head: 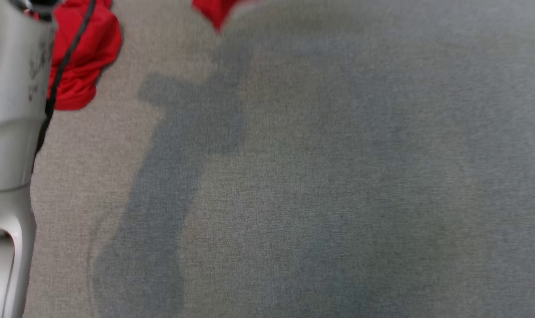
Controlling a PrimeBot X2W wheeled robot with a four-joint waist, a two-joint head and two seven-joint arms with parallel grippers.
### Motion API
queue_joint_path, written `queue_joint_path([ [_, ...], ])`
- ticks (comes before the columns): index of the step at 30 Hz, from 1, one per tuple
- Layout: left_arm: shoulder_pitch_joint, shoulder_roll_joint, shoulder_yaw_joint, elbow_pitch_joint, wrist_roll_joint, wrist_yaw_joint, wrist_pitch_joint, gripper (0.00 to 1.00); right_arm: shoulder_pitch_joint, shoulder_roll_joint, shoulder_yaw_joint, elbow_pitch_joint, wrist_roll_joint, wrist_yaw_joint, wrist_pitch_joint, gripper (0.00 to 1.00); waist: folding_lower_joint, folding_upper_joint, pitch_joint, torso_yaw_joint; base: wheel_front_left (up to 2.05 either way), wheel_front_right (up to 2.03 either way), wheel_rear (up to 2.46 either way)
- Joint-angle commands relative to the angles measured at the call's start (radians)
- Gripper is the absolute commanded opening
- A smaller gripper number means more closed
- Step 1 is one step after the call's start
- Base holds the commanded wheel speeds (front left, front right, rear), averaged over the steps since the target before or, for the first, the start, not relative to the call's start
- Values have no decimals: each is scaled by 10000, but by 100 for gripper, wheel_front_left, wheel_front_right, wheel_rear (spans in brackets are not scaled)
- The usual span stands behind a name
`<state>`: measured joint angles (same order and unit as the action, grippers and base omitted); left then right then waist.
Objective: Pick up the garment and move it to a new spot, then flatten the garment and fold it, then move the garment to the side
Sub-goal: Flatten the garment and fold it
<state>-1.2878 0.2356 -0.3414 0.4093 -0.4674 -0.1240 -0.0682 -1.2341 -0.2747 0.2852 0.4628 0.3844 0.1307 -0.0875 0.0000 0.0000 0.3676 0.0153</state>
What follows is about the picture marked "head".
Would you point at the red jersey shirt white sleeves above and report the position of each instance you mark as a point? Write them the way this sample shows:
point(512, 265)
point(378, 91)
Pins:
point(86, 53)

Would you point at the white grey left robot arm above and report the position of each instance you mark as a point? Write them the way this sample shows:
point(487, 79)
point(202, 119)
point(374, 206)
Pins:
point(7, 110)

